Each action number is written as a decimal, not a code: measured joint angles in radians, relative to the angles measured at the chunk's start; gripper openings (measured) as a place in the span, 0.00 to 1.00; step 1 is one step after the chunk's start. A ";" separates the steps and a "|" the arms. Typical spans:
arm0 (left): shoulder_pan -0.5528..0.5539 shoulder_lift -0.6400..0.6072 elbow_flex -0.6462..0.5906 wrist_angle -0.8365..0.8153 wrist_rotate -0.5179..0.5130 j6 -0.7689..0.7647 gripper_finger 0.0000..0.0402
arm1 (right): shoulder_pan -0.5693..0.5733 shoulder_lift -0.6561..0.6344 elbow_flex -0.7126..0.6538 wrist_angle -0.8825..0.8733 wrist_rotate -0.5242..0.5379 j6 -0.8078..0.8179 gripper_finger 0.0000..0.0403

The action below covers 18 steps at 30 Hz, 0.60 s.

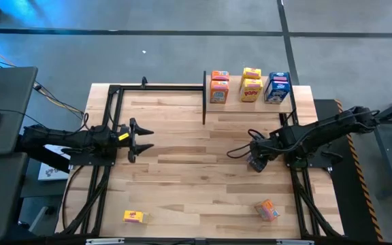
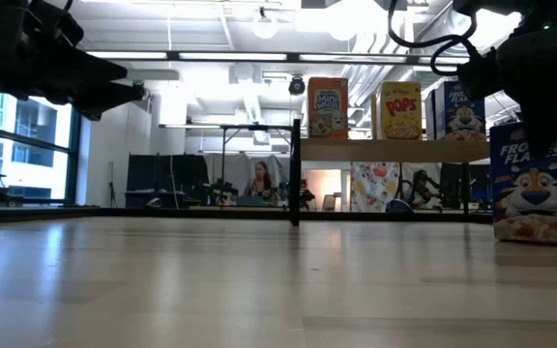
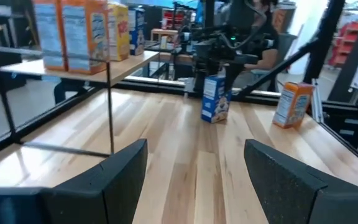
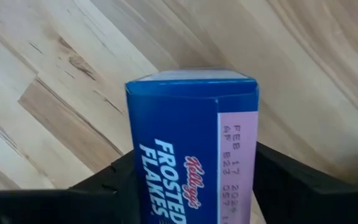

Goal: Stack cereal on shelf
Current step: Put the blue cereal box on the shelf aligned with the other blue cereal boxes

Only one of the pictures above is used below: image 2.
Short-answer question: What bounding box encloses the white globe pendant lamp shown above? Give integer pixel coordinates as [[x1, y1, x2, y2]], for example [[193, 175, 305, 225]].
[[251, 14, 279, 41], [327, 14, 357, 43]]

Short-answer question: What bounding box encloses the black cable loop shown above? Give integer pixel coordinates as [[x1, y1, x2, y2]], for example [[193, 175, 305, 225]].
[[387, 0, 478, 77]]

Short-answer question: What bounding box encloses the large glass window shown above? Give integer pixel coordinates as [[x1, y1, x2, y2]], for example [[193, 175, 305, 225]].
[[0, 89, 82, 205]]

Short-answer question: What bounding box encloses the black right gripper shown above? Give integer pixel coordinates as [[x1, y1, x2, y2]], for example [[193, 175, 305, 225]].
[[455, 23, 557, 160]]

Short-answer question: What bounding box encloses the blue Frosted Flakes cereal box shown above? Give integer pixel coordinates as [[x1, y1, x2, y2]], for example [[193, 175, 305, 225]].
[[489, 115, 557, 247], [433, 80, 486, 142], [425, 89, 437, 141]]

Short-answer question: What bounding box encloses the plain white hanging cloth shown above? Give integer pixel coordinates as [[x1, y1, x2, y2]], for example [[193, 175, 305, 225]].
[[400, 162, 443, 210]]

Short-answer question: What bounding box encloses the wooden shelf with black frame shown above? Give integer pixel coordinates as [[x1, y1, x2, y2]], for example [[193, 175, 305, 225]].
[[289, 118, 492, 228]]

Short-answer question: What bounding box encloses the orange Mini Wheats cereal box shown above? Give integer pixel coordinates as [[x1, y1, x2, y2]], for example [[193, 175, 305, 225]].
[[307, 76, 350, 140]]

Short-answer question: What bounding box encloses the overhead light bar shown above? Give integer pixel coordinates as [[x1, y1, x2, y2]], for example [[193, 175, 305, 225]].
[[84, 49, 557, 68]]

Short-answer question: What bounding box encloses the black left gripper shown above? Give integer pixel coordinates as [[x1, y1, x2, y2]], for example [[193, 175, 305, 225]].
[[21, 0, 146, 121]]

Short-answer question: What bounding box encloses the black dome ceiling camera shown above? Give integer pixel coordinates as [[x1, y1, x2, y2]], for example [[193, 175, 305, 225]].
[[287, 74, 308, 97]]

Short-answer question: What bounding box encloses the person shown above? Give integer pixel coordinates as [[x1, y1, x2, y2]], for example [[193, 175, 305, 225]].
[[243, 159, 280, 208]]

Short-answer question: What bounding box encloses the white floral hanging cloth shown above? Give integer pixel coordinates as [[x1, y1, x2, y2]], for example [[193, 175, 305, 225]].
[[349, 161, 401, 214]]

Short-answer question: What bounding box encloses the dark dome-shaped object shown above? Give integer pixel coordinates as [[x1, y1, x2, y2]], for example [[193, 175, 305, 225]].
[[385, 198, 413, 215]]

